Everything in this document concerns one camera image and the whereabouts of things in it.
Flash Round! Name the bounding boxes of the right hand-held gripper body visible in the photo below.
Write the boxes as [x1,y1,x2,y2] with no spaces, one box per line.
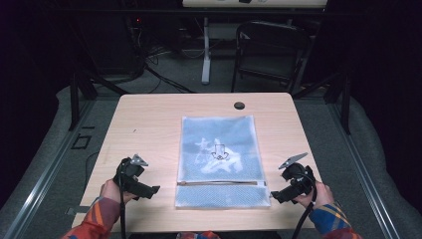
[278,151,317,200]

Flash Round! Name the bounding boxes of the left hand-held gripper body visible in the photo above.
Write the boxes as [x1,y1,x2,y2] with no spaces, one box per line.
[112,153,149,197]

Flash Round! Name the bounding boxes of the blue mesh zipper bag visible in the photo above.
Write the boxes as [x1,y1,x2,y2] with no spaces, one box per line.
[174,115,272,210]

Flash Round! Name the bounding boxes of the person's left hand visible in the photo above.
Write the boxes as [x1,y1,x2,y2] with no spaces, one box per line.
[100,178,139,204]

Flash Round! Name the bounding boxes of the person's right hand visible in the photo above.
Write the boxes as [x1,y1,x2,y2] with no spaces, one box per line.
[293,180,335,210]

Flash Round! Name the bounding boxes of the person's clothing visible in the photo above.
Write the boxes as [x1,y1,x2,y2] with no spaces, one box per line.
[174,230,223,239]

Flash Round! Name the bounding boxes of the black metal stand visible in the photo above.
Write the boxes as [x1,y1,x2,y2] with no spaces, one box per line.
[67,69,131,132]
[291,70,352,136]

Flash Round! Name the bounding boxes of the black folding chair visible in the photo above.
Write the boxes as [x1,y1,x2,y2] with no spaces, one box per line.
[230,20,314,96]

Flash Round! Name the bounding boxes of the white desk leg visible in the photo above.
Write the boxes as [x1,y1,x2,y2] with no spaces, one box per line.
[200,16,213,86]

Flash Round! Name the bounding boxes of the white desk top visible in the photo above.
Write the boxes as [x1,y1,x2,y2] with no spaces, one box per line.
[181,0,328,9]

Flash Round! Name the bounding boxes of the right hand-held gripper cable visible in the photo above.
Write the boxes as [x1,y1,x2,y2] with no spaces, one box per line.
[290,172,318,239]

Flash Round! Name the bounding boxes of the hand-held gripper cable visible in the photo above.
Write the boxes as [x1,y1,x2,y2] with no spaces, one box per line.
[290,172,318,239]
[118,162,128,239]

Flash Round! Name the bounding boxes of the left hand-held gripper cable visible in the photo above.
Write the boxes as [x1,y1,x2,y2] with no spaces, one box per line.
[118,162,128,239]

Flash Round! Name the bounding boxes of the thin black floor cable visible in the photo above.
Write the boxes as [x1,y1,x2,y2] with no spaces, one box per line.
[84,151,101,191]

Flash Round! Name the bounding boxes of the aluminium floor rail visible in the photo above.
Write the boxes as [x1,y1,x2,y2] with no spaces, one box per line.
[325,102,403,239]
[2,99,97,239]

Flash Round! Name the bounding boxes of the black floor cables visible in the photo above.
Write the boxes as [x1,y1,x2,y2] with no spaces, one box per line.
[142,43,197,95]

